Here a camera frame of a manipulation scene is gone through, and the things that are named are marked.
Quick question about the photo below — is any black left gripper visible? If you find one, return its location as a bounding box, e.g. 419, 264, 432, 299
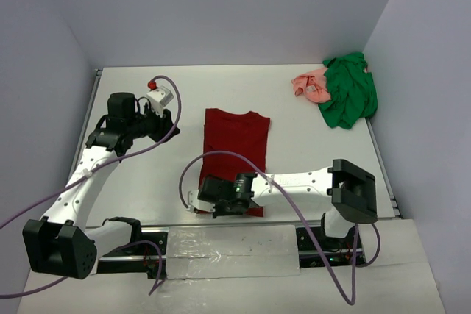
127, 102, 180, 143

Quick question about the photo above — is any green t shirt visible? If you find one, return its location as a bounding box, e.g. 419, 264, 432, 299
318, 52, 378, 129

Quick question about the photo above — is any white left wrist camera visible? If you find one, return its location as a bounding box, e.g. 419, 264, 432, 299
145, 81, 174, 116

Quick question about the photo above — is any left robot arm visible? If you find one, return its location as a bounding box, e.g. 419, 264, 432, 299
22, 88, 180, 279

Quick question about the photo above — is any white taped cover plate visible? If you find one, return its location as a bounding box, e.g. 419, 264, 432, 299
166, 225, 300, 279

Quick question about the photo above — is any pink t shirt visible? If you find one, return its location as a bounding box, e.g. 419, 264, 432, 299
290, 67, 370, 105

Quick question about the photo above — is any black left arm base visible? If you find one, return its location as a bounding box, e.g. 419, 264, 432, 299
96, 227, 169, 279

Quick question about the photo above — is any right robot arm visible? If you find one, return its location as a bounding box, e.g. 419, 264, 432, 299
188, 159, 378, 249

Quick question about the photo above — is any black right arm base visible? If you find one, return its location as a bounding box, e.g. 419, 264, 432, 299
294, 223, 354, 268

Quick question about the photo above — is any aluminium table frame rail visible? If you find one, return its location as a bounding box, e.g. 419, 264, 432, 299
366, 118, 402, 218

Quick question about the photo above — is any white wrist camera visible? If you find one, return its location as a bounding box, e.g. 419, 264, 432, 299
187, 190, 215, 213
145, 81, 174, 116

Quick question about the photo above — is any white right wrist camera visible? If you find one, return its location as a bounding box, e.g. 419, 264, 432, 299
187, 190, 215, 213

